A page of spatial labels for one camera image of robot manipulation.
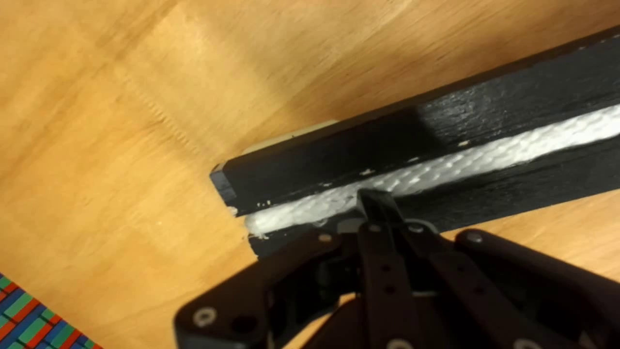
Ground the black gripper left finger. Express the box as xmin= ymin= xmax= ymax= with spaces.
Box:
xmin=359 ymin=188 xmax=384 ymax=225

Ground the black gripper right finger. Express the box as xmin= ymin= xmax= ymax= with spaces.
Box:
xmin=382 ymin=194 xmax=405 ymax=225

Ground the white braided rope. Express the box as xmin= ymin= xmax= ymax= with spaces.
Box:
xmin=245 ymin=103 xmax=620 ymax=237

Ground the long black channel rail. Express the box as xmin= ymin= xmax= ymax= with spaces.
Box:
xmin=212 ymin=27 xmax=620 ymax=256

